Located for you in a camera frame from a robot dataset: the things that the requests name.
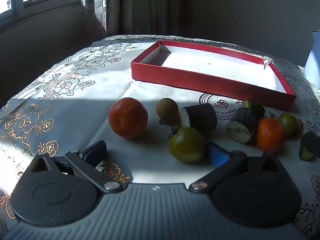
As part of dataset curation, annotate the small orange tangerine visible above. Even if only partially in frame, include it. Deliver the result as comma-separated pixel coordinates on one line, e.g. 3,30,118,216
256,118,285,154

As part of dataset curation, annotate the dark sugarcane piece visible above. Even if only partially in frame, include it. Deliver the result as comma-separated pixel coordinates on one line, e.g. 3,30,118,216
226,107,258,144
179,103,217,134

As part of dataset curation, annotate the small green tomato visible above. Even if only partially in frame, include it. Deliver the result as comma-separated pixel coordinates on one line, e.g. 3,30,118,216
278,112,297,138

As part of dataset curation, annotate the brown longan fruit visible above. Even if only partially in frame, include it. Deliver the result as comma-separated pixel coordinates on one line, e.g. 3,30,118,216
155,98,179,124
296,119,304,135

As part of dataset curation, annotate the green tomato with stem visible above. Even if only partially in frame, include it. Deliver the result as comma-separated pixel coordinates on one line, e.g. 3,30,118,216
168,127,206,163

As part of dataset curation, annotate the large orange tangerine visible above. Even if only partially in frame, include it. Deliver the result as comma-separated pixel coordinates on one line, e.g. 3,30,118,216
108,98,148,139

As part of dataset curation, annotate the green cucumber chunk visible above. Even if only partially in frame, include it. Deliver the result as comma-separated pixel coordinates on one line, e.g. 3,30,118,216
242,99,265,120

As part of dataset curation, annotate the green cucumber piece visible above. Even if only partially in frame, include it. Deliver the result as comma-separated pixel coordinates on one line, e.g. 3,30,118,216
299,132,320,161

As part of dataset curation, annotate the white floral tablecloth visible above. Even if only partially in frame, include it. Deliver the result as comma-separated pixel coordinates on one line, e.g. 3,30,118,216
0,34,320,238

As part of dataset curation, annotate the blue electric kettle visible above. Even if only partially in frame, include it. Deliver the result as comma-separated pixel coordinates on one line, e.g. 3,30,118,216
304,30,320,88

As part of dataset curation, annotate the red shallow cardboard box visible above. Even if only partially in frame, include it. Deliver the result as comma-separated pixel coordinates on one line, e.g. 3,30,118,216
131,40,296,111

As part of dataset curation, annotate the dark patterned curtain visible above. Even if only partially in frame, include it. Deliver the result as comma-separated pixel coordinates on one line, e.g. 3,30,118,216
81,0,191,40

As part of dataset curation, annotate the window frame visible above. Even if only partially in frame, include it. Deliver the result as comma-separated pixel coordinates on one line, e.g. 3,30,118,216
0,0,87,28

